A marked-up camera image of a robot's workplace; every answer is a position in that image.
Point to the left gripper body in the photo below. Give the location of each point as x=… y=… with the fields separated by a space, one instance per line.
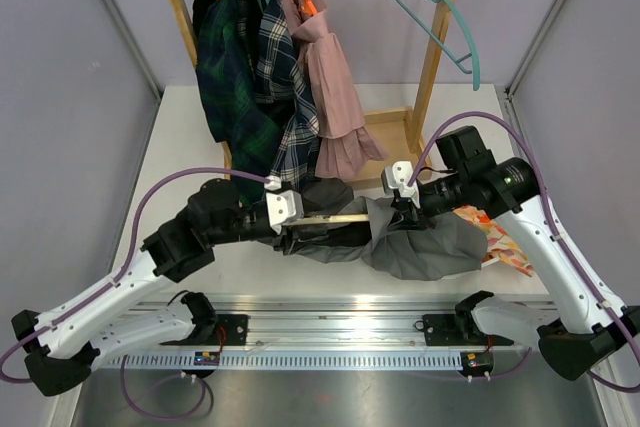
x=286 y=243

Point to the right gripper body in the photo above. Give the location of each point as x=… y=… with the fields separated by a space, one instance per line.
x=412 y=210

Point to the grey skirt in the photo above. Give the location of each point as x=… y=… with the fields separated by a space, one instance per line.
x=452 y=247

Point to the cream wooden hanger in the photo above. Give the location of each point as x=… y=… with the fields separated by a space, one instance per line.
x=331 y=219

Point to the floral orange skirt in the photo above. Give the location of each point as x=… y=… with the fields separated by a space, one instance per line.
x=501 y=247

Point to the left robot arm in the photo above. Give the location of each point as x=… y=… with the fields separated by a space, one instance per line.
x=66 y=344

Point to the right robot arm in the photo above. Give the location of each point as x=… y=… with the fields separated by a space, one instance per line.
x=591 y=322

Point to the pink pleated skirt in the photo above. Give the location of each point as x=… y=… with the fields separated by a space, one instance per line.
x=347 y=145

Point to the green navy plaid garment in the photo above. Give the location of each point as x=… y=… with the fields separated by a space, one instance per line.
x=252 y=131

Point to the navy white plaid garment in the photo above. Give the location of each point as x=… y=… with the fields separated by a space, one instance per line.
x=280 y=88

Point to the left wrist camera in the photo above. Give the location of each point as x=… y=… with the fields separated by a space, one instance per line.
x=284 y=206

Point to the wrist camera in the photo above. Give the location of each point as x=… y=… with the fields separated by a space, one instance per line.
x=395 y=181
x=284 y=206

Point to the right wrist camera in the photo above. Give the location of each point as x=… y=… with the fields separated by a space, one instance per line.
x=395 y=181

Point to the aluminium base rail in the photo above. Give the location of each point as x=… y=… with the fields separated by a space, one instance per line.
x=365 y=334

